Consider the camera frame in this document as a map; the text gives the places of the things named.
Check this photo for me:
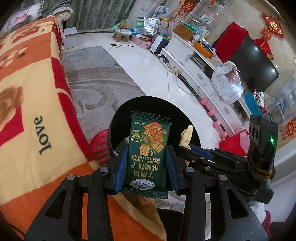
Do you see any yellow wrapper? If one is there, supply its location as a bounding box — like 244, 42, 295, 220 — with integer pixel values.
179, 125, 194, 150

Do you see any green cracker packet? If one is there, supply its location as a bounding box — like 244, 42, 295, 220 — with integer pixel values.
121, 111, 173, 199

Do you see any black round trash bin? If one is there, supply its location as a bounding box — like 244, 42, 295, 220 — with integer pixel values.
107, 96, 194, 162

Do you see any white gloved right hand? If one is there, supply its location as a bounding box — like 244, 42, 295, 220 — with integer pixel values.
250, 201, 266, 223

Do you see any pink dumbbell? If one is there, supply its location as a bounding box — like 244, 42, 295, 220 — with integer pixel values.
213, 120, 229, 139
200, 98, 216, 117

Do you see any red paper bag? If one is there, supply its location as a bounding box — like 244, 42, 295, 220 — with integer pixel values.
218, 130, 250, 156

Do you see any white dotted baby blanket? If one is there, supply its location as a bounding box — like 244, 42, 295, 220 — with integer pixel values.
211, 61, 244, 104

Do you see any red plastic stool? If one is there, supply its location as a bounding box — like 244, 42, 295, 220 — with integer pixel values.
90, 129, 108, 166

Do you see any orange red patterned blanket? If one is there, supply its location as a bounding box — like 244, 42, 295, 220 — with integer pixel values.
0, 16, 167, 241

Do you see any white tv cabinet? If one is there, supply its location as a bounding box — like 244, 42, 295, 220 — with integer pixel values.
162, 33, 251, 135

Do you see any black flat screen television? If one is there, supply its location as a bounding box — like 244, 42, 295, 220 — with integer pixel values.
230, 36, 280, 92

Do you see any orange tray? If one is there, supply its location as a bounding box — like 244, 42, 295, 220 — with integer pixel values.
193, 42, 213, 59

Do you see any red cloth on television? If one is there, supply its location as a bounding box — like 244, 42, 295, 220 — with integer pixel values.
212, 22, 249, 63

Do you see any brown handbag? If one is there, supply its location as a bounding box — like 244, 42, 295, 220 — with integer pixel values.
173, 24, 195, 42

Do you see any grey floor rug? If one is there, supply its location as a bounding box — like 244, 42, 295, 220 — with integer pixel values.
62, 46, 144, 142

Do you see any silver foil bag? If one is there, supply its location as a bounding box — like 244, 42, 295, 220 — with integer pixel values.
137, 16, 159, 37

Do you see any small wooden stool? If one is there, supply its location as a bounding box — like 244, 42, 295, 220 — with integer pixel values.
112, 28, 132, 42

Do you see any covered standing air conditioner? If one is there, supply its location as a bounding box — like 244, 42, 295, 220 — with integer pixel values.
126, 0, 167, 25

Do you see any green patterned curtain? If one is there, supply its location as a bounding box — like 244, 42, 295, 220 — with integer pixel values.
43, 0, 135, 30

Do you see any floral pillow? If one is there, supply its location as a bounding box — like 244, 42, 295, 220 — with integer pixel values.
1, 1, 44, 33

